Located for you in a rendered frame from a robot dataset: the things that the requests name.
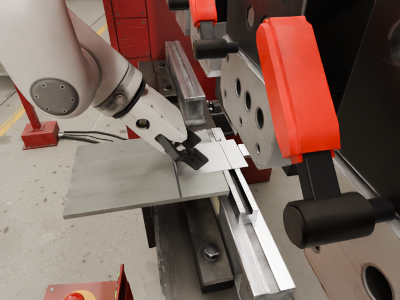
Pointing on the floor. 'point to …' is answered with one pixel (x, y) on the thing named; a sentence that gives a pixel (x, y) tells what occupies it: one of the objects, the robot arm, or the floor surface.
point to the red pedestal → (37, 128)
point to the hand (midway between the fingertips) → (193, 149)
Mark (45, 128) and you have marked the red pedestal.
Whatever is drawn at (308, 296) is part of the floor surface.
